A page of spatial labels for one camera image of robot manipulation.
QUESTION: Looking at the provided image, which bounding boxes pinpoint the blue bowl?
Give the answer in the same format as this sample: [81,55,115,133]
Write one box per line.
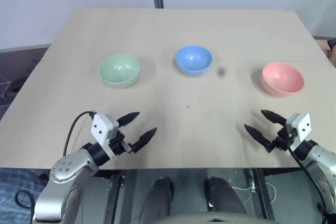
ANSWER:
[175,45,213,77]

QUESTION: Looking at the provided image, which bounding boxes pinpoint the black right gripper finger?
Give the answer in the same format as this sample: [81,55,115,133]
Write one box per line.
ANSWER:
[260,109,286,125]
[244,124,274,154]

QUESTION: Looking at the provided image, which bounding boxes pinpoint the blue plaid cloth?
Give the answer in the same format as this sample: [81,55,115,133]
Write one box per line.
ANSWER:
[0,168,49,224]

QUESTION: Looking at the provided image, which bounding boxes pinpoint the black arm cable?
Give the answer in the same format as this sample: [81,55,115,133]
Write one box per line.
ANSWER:
[285,134,330,213]
[62,110,96,157]

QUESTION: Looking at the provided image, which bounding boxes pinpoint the green bowl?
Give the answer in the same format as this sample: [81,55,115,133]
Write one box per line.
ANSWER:
[98,54,141,89]

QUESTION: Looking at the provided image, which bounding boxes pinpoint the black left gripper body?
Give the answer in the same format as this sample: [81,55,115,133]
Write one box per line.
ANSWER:
[108,126,133,157]

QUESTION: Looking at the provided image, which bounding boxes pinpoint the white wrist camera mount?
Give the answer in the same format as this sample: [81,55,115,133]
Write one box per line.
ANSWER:
[90,113,119,159]
[285,112,312,154]

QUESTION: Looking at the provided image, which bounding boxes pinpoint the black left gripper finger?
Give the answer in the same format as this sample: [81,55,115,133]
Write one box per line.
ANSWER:
[131,127,158,154]
[117,112,140,128]

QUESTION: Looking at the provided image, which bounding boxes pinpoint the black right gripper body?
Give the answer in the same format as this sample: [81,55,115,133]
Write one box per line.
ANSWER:
[271,124,293,153]

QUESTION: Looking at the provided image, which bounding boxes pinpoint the black table frame leg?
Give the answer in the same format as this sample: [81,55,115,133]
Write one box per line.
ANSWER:
[103,169,127,224]
[250,168,276,222]

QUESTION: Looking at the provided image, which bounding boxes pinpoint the white floor cable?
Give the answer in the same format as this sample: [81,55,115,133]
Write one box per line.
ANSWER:
[233,180,277,205]

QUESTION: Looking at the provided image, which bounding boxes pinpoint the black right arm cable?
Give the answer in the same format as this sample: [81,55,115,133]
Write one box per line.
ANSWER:
[285,134,330,213]

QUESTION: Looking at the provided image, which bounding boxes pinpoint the black floor cable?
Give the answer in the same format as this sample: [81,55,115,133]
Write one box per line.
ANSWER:
[14,189,36,222]

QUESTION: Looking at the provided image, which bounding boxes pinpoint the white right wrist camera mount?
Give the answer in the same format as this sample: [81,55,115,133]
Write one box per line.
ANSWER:
[285,112,312,154]

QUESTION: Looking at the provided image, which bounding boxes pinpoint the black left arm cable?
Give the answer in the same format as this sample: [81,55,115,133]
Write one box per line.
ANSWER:
[62,110,96,157]

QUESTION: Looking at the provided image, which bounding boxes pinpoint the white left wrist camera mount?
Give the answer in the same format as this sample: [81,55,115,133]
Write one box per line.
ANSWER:
[90,113,119,159]

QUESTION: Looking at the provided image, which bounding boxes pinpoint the dark rounded shape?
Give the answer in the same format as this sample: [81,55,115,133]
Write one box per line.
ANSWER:
[207,176,247,216]

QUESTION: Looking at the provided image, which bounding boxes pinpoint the red bowl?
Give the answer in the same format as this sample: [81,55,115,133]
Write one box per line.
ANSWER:
[260,62,306,97]

